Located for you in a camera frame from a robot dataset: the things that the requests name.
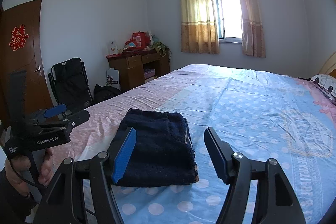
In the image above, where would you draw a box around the navy patterned knit sweater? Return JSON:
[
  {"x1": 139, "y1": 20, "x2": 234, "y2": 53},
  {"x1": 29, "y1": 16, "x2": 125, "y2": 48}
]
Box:
[{"x1": 109, "y1": 109, "x2": 199, "y2": 188}]

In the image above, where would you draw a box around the person's left hand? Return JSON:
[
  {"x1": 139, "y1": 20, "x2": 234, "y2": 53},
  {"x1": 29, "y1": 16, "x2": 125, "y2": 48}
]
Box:
[{"x1": 3, "y1": 147, "x2": 55, "y2": 197}]

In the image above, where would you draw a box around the black bag on floor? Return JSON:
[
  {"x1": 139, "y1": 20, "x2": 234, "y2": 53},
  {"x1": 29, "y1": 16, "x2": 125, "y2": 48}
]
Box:
[{"x1": 93, "y1": 84, "x2": 122, "y2": 104}]

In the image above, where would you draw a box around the black folding chair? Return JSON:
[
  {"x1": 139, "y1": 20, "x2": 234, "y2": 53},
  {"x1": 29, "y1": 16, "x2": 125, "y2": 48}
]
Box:
[{"x1": 48, "y1": 57, "x2": 93, "y2": 118}]

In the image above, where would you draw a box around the white paper bag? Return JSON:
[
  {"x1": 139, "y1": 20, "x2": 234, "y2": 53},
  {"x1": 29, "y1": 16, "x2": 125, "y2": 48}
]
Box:
[{"x1": 106, "y1": 68, "x2": 121, "y2": 90}]

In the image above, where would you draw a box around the brown wooden door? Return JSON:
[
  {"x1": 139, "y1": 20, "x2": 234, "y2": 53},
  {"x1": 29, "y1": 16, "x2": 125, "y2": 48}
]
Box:
[{"x1": 1, "y1": 0, "x2": 52, "y2": 126}]

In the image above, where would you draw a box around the dark wooden desk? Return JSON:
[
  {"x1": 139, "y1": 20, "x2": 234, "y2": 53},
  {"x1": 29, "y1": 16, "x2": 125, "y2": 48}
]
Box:
[{"x1": 106, "y1": 50, "x2": 170, "y2": 92}]

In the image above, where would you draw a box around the white card on desk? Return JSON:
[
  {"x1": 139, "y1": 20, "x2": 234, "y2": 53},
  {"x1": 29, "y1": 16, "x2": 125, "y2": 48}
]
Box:
[{"x1": 108, "y1": 40, "x2": 118, "y2": 55}]

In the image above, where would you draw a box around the blue pink bed sheet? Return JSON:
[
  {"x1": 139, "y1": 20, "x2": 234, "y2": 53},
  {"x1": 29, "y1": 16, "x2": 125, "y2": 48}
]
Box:
[{"x1": 54, "y1": 64, "x2": 335, "y2": 223}]

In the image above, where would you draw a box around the red gift bag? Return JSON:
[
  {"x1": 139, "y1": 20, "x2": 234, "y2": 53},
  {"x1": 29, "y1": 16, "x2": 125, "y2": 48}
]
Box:
[{"x1": 132, "y1": 32, "x2": 150, "y2": 49}]

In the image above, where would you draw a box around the green plant on desk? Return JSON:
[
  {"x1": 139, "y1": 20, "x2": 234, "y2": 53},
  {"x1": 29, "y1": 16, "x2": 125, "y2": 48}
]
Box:
[{"x1": 151, "y1": 42, "x2": 169, "y2": 57}]

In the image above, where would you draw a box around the white patterned pillow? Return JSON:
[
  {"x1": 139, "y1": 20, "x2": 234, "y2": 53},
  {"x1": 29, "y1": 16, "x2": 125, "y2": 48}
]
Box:
[{"x1": 310, "y1": 75, "x2": 336, "y2": 105}]

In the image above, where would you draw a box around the left yellow window curtain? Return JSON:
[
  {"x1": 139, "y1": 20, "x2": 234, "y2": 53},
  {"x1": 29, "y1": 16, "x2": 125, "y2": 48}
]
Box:
[{"x1": 181, "y1": 0, "x2": 219, "y2": 55}]

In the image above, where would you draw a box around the yellow window curtain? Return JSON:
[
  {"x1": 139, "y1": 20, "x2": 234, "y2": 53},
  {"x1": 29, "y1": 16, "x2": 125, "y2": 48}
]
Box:
[
  {"x1": 240, "y1": 0, "x2": 266, "y2": 58},
  {"x1": 181, "y1": 0, "x2": 219, "y2": 55}
]

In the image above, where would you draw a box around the cream wooden headboard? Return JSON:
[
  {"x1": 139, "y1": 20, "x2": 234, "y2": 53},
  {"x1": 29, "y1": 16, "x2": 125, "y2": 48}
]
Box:
[{"x1": 319, "y1": 52, "x2": 336, "y2": 78}]

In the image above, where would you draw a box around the right yellow window curtain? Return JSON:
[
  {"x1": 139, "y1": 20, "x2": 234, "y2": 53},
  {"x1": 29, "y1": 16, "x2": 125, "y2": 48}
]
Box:
[{"x1": 240, "y1": 0, "x2": 266, "y2": 58}]

